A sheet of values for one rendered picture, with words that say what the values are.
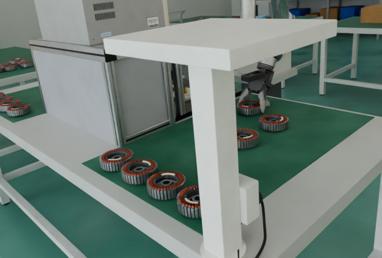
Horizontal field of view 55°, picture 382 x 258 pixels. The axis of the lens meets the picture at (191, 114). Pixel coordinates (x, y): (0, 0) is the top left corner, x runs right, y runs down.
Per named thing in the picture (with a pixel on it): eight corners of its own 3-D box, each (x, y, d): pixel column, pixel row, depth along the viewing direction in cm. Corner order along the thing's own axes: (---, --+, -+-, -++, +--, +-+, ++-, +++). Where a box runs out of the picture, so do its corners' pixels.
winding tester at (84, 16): (115, 27, 191) (109, -14, 184) (170, 30, 160) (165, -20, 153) (42, 40, 166) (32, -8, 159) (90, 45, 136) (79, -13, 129)
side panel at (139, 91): (171, 123, 157) (162, 47, 146) (175, 124, 155) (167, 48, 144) (115, 145, 139) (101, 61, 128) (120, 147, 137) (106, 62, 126)
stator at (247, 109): (248, 105, 168) (248, 98, 167) (268, 110, 160) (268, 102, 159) (231, 112, 161) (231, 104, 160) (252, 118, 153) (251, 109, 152)
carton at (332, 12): (328, 20, 784) (329, 6, 775) (345, 20, 759) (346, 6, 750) (319, 23, 759) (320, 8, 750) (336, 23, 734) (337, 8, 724)
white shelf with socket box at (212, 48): (220, 162, 119) (210, 17, 103) (328, 204, 93) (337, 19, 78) (131, 212, 97) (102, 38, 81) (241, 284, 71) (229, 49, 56)
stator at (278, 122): (257, 132, 139) (256, 123, 138) (261, 121, 149) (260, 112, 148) (287, 133, 136) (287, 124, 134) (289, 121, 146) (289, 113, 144)
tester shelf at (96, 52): (110, 34, 201) (108, 26, 200) (196, 41, 154) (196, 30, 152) (30, 49, 174) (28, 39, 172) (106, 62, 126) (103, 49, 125)
